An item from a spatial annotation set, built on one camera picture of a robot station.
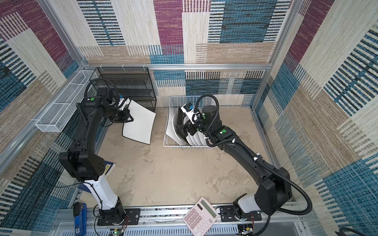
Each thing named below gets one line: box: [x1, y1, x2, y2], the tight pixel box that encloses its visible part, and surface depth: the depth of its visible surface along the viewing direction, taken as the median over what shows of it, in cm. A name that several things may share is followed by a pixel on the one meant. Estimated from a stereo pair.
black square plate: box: [175, 106, 188, 142], surface depth 89 cm
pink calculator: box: [183, 197, 220, 236], surface depth 73 cm
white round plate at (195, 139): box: [188, 130, 201, 147], surface depth 89 cm
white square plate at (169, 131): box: [164, 106, 186, 147], surface depth 87 cm
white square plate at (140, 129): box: [122, 99, 157, 145], surface depth 93 cm
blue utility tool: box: [72, 202, 88, 236], surface depth 73 cm
